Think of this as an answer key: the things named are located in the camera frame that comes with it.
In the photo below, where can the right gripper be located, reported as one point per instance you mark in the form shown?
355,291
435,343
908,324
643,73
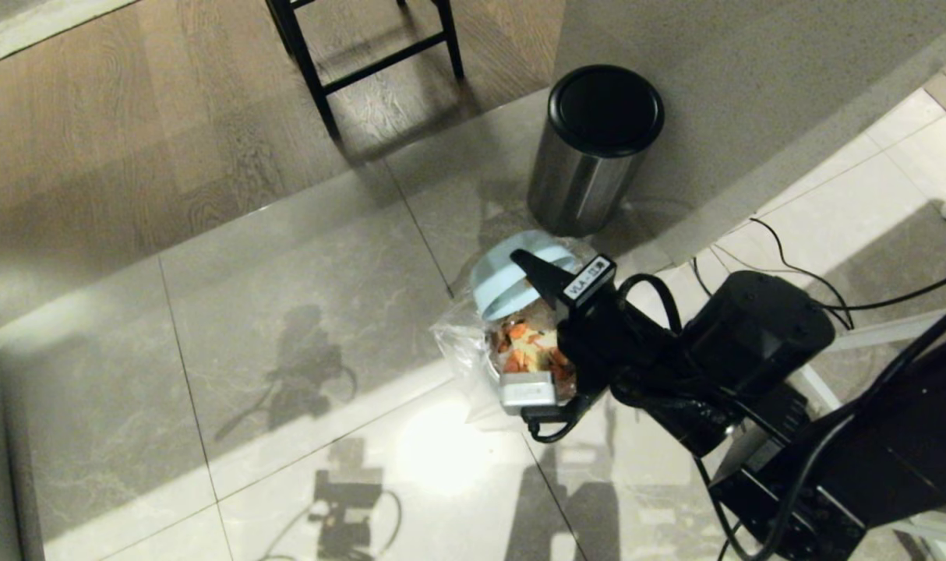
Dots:
598,327

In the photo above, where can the light blue bowl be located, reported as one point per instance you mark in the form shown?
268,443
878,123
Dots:
496,284

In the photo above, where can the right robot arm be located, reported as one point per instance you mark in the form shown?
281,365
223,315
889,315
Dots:
753,335

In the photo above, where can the food scraps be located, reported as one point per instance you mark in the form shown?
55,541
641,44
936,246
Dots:
529,351

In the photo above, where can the stainless steel trash can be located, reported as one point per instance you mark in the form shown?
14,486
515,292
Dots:
574,187

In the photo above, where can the clear plastic bin bag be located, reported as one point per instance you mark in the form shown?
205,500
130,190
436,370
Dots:
461,343

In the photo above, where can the black trash can lid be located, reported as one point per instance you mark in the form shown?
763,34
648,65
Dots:
605,109

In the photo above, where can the black chair legs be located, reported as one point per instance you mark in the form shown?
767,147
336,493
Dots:
313,74

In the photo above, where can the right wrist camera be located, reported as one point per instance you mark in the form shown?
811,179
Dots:
527,392

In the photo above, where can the white metal frame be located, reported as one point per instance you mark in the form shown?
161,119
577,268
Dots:
870,339

